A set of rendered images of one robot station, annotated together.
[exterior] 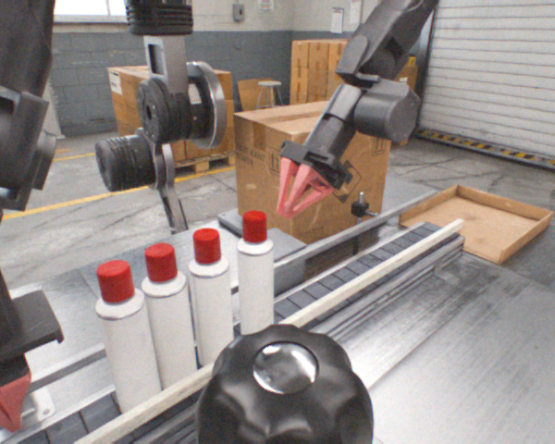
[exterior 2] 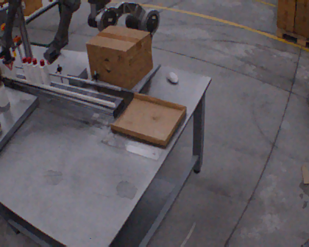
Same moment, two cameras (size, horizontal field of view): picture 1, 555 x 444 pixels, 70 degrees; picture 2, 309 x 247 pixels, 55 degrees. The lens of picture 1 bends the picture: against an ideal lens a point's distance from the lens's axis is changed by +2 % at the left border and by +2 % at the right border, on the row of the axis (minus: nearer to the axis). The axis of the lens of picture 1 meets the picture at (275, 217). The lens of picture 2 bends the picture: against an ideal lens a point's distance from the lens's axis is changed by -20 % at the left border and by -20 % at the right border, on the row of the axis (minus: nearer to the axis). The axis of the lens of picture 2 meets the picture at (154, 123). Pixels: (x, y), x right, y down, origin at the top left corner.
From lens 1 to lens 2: 202 cm
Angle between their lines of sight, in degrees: 58
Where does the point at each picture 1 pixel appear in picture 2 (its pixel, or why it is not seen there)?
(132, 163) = (132, 22)
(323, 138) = not seen: hidden behind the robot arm
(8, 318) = (7, 59)
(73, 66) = not seen: outside the picture
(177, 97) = (92, 18)
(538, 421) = (43, 135)
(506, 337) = (68, 131)
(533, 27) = not seen: outside the picture
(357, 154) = (110, 58)
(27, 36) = (5, 37)
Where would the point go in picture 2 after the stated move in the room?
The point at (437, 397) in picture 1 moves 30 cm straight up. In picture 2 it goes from (45, 120) to (32, 79)
